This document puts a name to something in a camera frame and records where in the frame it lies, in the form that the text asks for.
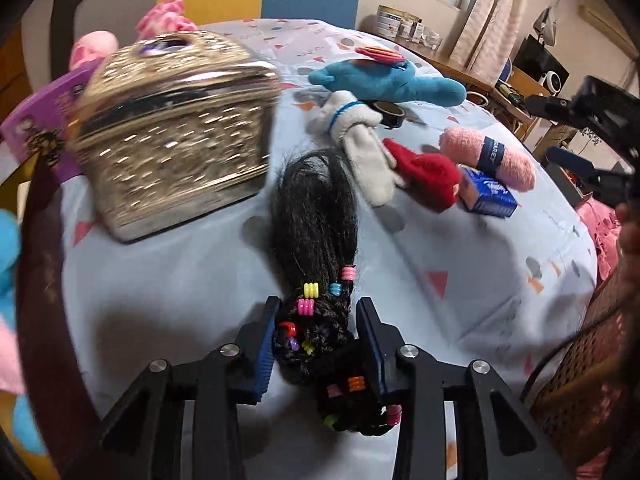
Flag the blue and pink plush toy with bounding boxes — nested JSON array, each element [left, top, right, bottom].
[[0, 209, 48, 456]]

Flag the dark brown basket rim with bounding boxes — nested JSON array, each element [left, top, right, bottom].
[[14, 157, 103, 466]]

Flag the printed bedsheet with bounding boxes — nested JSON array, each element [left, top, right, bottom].
[[0, 17, 601, 480]]

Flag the white tin can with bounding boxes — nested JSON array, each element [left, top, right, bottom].
[[400, 14, 425, 42], [376, 5, 403, 38]]

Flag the brown wicker chair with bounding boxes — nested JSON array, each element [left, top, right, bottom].
[[527, 270, 633, 463]]

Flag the black tape roll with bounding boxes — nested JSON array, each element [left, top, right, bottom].
[[361, 100, 407, 129]]

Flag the gold woven basket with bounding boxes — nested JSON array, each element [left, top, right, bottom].
[[70, 30, 283, 243]]

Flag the wooden desk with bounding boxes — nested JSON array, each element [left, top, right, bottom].
[[395, 35, 543, 133]]

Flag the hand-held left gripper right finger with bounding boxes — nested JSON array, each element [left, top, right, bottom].
[[355, 297, 576, 480]]

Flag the wall air conditioner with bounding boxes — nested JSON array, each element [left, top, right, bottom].
[[579, 5, 637, 48]]

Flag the black bed post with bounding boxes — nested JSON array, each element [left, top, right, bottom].
[[51, 0, 87, 63]]

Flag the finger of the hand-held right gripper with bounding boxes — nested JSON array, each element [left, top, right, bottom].
[[545, 146, 628, 196], [525, 92, 578, 122]]

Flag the white mitten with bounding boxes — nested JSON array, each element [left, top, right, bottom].
[[306, 90, 407, 207]]

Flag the small blue box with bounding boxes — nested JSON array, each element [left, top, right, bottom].
[[459, 166, 518, 218]]

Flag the purple box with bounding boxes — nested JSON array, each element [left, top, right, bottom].
[[0, 62, 101, 181]]

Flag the blue dolphin plush toy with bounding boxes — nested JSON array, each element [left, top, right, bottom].
[[308, 46, 468, 107]]

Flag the black braided wig with beads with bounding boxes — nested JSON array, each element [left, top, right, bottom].
[[270, 150, 403, 436]]

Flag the beige curtain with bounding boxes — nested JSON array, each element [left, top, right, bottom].
[[462, 0, 541, 86]]

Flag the red fuzzy sock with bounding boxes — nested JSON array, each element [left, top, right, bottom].
[[382, 139, 463, 212]]

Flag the pink yarn skein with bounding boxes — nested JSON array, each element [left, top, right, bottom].
[[439, 126, 536, 192]]

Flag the black monitor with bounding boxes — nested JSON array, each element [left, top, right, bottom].
[[512, 35, 557, 81]]

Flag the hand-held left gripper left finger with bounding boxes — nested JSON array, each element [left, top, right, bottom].
[[65, 296, 281, 480]]

